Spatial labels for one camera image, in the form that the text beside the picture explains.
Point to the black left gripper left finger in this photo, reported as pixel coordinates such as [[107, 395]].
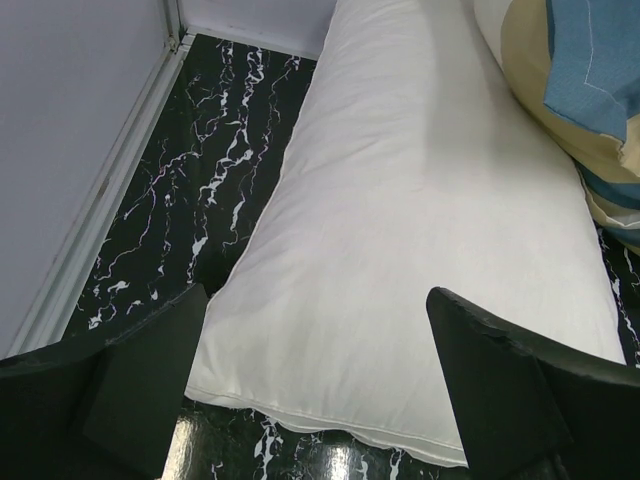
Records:
[[104, 404]]

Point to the blue beige patchwork pillowcase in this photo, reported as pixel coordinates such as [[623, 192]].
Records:
[[574, 66]]

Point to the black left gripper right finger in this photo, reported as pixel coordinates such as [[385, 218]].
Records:
[[528, 407]]

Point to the plain white pillow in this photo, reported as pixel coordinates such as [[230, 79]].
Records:
[[410, 167]]

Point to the aluminium frame post left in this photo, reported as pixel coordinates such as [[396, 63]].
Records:
[[82, 87]]

